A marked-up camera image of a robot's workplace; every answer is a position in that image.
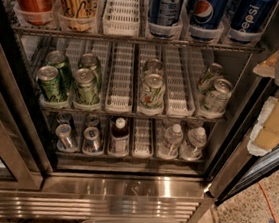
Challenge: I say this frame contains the silver blue can rear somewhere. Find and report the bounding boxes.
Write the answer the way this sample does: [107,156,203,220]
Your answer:
[85,114,101,130]

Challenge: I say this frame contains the top wire shelf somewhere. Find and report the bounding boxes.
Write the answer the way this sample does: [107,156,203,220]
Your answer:
[11,25,264,54]

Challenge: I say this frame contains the wire shelf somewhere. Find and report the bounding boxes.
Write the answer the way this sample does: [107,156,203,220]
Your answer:
[11,25,264,54]
[40,103,227,123]

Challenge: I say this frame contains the stainless steel display fridge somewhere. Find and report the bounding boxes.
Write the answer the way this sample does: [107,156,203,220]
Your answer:
[0,0,279,223]

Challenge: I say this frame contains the white green can rear middle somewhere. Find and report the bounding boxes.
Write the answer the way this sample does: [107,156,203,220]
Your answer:
[142,58,164,78]

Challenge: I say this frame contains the blue pepsi can logo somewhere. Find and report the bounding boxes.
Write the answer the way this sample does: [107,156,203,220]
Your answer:
[189,0,229,41]

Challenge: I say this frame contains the middle wire shelf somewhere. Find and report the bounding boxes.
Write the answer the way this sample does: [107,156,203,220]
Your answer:
[40,103,227,123]

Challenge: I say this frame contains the white green can front middle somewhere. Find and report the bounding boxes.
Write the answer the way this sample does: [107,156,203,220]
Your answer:
[140,74,165,110]

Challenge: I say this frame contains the blue pepsi can back label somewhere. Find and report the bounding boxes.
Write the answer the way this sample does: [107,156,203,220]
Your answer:
[148,0,183,38]

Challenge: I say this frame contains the silver can rear left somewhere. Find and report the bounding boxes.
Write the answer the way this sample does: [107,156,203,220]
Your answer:
[56,112,75,130]

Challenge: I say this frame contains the silver blue can front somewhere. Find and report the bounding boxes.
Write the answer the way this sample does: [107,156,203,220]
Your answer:
[82,127,103,156]

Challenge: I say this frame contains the clear water bottle left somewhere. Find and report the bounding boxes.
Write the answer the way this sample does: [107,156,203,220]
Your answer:
[157,124,183,160]

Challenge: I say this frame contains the silver blue can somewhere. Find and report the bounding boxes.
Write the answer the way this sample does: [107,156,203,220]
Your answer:
[85,114,101,130]
[82,127,103,156]

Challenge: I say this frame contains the white plastic shelf glide tray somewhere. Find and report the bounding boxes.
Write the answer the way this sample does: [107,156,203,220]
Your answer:
[102,0,141,37]

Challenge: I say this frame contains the silver can front left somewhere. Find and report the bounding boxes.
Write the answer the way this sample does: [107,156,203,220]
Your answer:
[55,124,78,152]

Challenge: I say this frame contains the green can front left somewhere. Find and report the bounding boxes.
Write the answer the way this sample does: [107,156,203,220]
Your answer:
[36,65,68,103]

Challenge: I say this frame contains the dark juice bottle white cap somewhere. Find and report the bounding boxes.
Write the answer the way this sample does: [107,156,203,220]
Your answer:
[109,117,130,157]

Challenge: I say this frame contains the blue pepsi can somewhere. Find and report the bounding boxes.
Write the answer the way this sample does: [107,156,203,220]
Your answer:
[228,0,276,45]

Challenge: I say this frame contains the green can rear left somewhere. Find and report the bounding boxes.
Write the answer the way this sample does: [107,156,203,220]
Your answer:
[46,50,73,89]

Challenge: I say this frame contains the white green can rear right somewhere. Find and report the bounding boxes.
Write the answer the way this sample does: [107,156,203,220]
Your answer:
[197,63,224,94]

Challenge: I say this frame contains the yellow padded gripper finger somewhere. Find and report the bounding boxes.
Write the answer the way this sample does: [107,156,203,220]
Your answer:
[247,96,279,157]
[253,50,279,78]

